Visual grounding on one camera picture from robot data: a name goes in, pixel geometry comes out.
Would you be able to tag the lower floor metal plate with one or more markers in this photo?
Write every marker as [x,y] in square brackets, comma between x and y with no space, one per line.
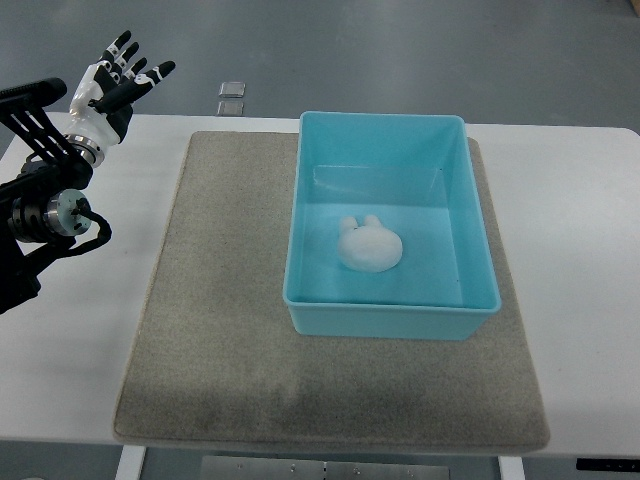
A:
[230,108]

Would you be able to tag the grey metal table crossbar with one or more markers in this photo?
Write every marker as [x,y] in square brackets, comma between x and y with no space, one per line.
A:
[219,467]

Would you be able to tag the floor metal plate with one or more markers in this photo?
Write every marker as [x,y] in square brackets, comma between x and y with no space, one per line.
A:
[232,89]
[230,108]

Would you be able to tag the left white table leg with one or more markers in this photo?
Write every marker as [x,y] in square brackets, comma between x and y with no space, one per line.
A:
[131,463]

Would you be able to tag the upper floor metal plate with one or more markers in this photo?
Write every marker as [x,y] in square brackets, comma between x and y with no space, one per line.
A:
[232,89]

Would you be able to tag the blue plastic box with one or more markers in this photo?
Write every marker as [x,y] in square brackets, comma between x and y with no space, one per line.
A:
[412,175]

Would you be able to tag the black table control panel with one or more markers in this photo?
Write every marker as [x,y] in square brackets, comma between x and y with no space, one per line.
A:
[608,465]

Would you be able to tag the right white table leg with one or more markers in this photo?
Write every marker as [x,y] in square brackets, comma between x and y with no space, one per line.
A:
[511,468]

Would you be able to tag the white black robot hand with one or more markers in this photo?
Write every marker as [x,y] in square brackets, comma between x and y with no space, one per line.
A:
[100,120]

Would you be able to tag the white bunny toy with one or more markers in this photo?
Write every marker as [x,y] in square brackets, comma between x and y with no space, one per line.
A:
[368,247]

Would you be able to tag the white table leg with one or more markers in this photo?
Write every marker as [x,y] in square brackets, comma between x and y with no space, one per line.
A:
[131,463]
[511,468]

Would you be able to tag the grey felt mat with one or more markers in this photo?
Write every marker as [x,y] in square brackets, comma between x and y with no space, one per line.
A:
[216,362]

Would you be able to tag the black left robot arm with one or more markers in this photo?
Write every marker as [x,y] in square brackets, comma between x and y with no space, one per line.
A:
[45,215]

